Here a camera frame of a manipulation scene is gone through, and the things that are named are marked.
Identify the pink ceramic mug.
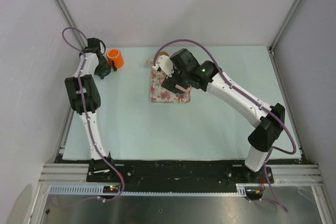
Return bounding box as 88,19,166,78
175,84,192,97

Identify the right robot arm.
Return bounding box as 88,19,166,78
154,48,285,183

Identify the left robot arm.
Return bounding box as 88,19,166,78
65,38,117,182

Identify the dark green mug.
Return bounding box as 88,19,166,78
94,62,111,79

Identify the orange mug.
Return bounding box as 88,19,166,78
106,48,124,71

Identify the floral pattern tray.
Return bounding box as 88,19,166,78
150,70,191,103

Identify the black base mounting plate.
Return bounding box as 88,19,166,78
86,159,274,184

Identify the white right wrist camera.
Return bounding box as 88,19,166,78
152,55,174,77

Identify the aluminium frame rail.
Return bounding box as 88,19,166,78
39,164,324,186

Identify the grey slotted cable duct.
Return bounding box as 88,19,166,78
47,183,265,197

